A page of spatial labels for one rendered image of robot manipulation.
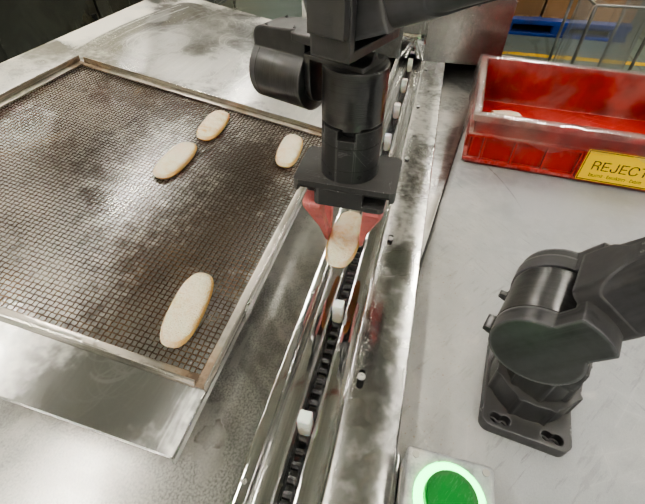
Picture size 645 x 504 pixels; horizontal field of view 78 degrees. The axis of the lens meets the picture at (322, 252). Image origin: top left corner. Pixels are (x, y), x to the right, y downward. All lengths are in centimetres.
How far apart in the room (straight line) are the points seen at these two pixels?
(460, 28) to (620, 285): 92
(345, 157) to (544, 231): 44
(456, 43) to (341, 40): 89
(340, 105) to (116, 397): 33
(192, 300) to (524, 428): 37
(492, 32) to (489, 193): 52
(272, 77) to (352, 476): 36
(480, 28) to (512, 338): 92
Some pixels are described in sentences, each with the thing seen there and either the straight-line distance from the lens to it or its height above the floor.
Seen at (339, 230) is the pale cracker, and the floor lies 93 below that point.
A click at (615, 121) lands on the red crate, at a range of 115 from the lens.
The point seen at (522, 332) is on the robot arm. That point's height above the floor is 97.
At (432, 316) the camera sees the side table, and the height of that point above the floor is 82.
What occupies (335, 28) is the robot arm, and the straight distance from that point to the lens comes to 31.
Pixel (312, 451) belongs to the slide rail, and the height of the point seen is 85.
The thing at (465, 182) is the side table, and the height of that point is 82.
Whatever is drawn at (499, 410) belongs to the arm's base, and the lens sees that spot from 49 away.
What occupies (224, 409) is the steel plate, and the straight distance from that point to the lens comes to 48.
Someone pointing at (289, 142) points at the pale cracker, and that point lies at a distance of 69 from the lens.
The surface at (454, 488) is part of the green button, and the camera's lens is 37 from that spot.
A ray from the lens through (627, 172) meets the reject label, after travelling 88.
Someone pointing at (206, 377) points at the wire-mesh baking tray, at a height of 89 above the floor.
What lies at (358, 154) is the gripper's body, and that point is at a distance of 37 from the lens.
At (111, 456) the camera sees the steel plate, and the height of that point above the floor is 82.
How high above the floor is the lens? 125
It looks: 45 degrees down
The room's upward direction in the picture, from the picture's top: straight up
